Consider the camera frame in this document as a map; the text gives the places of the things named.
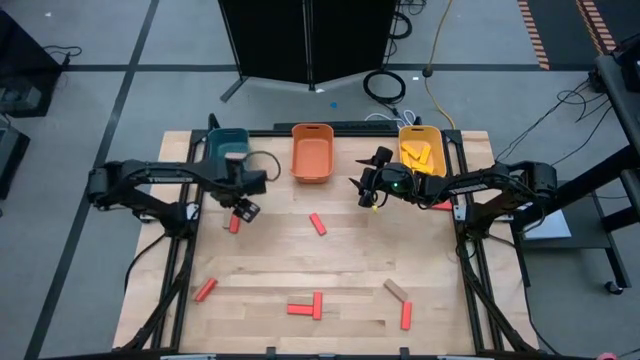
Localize black rolling desk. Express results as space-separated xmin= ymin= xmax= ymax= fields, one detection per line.
xmin=0 ymin=9 xmax=64 ymax=119

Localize orange plastic bin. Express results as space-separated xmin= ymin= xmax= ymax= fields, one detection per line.
xmin=290 ymin=123 xmax=336 ymax=184

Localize black floor cables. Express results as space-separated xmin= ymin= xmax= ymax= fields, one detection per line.
xmin=493 ymin=77 xmax=617 ymax=182

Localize black folding partition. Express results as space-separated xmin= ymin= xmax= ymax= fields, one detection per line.
xmin=218 ymin=0 xmax=400 ymax=104

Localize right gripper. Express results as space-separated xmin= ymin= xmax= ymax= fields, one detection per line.
xmin=351 ymin=146 xmax=395 ymax=209

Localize black mat with striped edges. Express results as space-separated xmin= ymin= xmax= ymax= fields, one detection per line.
xmin=516 ymin=0 xmax=619 ymax=71

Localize yellow floor cable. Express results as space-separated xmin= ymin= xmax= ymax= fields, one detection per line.
xmin=422 ymin=0 xmax=457 ymax=130

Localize black cable with plug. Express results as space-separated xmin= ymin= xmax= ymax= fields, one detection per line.
xmin=42 ymin=44 xmax=84 ymax=69

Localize dark box on floor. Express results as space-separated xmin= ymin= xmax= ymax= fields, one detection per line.
xmin=0 ymin=124 xmax=31 ymax=201

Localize black power strip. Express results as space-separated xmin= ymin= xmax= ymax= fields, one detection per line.
xmin=273 ymin=120 xmax=401 ymax=134

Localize white cable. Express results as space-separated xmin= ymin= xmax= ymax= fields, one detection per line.
xmin=364 ymin=108 xmax=417 ymax=127

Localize grey sheet on cart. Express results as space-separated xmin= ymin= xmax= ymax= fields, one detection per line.
xmin=522 ymin=209 xmax=573 ymax=241

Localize coiled black cable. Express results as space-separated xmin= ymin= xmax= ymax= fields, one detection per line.
xmin=361 ymin=68 xmax=407 ymax=106

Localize black equipment cart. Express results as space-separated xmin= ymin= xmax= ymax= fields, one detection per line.
xmin=509 ymin=144 xmax=640 ymax=296

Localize looped black cable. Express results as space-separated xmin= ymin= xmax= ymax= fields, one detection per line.
xmin=387 ymin=0 xmax=427 ymax=41

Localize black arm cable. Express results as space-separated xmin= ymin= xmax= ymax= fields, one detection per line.
xmin=123 ymin=230 xmax=174 ymax=296

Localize yellow plastic bin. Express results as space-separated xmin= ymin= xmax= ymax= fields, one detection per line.
xmin=397 ymin=124 xmax=448 ymax=180

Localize teal plastic bin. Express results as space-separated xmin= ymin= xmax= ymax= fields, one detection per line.
xmin=204 ymin=126 xmax=252 ymax=187

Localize black side table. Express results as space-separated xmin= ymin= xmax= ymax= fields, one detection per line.
xmin=593 ymin=32 xmax=640 ymax=169

